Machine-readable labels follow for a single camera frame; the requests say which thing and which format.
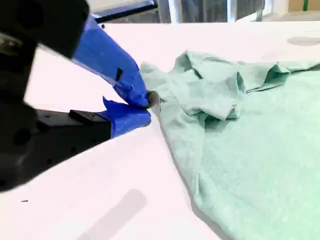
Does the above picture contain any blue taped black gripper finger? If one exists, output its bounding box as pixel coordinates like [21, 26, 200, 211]
[37, 0, 160, 110]
[36, 95, 152, 176]

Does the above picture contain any pale green T-shirt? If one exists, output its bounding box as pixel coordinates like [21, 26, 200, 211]
[139, 49, 320, 240]

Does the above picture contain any dark blue metal bar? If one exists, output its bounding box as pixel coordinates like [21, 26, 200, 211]
[91, 0, 159, 24]

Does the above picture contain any brown cardboard box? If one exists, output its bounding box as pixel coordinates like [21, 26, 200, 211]
[288, 0, 320, 13]

